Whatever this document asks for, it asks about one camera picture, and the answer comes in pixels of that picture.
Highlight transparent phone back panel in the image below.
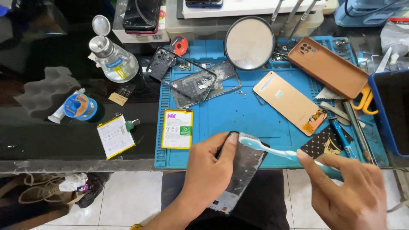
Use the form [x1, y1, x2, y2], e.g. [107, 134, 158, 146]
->
[169, 61, 242, 109]

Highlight blue handled screwdriver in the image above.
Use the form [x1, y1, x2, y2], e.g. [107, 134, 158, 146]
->
[329, 118, 358, 159]

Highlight blue plastic device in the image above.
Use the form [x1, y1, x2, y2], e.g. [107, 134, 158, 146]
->
[334, 0, 409, 27]

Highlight blue silicone repair mat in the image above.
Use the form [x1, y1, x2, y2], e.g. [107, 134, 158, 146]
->
[154, 36, 390, 169]

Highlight black phone midframe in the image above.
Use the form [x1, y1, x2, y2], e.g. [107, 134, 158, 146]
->
[146, 47, 218, 103]

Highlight round magnifier mirror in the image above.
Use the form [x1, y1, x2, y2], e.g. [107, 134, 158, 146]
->
[224, 16, 275, 71]

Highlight blue plastic tray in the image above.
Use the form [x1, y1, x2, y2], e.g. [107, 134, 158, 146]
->
[368, 69, 409, 158]

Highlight black phone frame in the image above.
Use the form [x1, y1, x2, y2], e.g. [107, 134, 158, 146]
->
[208, 131, 269, 214]

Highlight white cardboard box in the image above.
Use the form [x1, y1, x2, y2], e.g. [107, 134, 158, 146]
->
[112, 0, 170, 44]

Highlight white glue tube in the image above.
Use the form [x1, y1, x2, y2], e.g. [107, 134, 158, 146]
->
[48, 88, 86, 124]

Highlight stack of black phones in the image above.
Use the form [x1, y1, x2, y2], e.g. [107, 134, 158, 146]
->
[122, 0, 162, 35]

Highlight metal spudger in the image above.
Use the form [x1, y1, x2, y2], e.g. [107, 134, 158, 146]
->
[320, 101, 351, 126]

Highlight gold phone back cover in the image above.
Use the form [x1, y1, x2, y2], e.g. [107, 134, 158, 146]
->
[253, 71, 328, 137]

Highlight red solder wick roll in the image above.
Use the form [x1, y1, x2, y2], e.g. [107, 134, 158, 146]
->
[170, 35, 189, 56]

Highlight silver screwdriver handles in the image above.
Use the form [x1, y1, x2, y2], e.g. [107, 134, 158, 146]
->
[270, 0, 320, 39]

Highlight green handled small tool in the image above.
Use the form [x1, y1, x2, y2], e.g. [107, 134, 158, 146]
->
[125, 119, 141, 132]

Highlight light blue toothbrush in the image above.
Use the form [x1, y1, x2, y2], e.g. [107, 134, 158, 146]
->
[238, 132, 344, 183]

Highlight brown phone case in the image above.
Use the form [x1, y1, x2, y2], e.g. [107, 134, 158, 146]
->
[287, 37, 369, 100]

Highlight beige shoes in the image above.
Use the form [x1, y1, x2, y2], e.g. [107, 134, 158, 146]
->
[17, 173, 88, 205]

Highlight person's left hand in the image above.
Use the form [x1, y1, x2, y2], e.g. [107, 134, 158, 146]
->
[184, 132, 239, 205]

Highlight grey foam block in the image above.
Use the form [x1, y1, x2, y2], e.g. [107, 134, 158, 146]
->
[13, 66, 82, 120]

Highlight small brown card label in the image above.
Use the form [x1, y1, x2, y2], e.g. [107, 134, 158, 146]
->
[108, 84, 136, 106]

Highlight person's right hand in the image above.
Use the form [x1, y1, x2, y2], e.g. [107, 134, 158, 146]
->
[297, 149, 388, 230]

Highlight glass alcohol pump bottle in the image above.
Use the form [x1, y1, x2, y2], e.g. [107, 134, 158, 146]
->
[88, 15, 140, 83]

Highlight white phone battery yellow edge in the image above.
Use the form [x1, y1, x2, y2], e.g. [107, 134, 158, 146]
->
[97, 114, 136, 160]
[161, 109, 194, 150]

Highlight yellow handled scissors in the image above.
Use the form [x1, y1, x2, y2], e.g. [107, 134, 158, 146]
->
[351, 47, 392, 115]

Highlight person's dark trousers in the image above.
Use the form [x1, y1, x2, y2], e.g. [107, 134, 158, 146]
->
[161, 169, 290, 230]

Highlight blue solder wire spool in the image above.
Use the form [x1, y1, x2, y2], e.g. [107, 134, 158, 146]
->
[63, 93, 98, 121]

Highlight clear plastic bag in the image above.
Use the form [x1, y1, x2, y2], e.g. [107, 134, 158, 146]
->
[380, 17, 409, 58]

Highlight metal tweezers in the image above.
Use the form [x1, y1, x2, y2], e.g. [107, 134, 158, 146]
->
[343, 101, 377, 165]

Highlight black gold patterned card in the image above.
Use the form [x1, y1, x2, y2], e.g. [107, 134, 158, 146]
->
[300, 125, 354, 160]

